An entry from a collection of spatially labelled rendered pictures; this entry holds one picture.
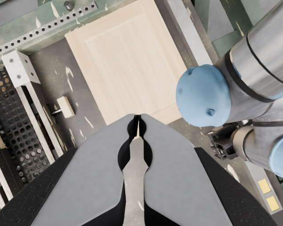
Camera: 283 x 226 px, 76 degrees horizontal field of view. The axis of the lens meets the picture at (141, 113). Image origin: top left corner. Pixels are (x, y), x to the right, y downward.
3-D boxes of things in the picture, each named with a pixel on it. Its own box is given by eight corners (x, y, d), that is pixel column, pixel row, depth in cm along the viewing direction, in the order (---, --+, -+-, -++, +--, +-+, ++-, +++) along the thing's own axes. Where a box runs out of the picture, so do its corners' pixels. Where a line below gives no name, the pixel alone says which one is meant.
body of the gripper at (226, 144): (202, 132, 52) (219, 136, 39) (229, 119, 51) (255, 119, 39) (214, 156, 51) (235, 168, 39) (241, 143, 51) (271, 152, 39)
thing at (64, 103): (66, 96, 72) (63, 96, 69) (75, 115, 72) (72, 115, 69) (59, 100, 72) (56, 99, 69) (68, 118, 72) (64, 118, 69)
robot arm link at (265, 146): (341, 122, 24) (350, 186, 24) (279, 120, 35) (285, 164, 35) (281, 128, 24) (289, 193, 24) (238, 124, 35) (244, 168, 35)
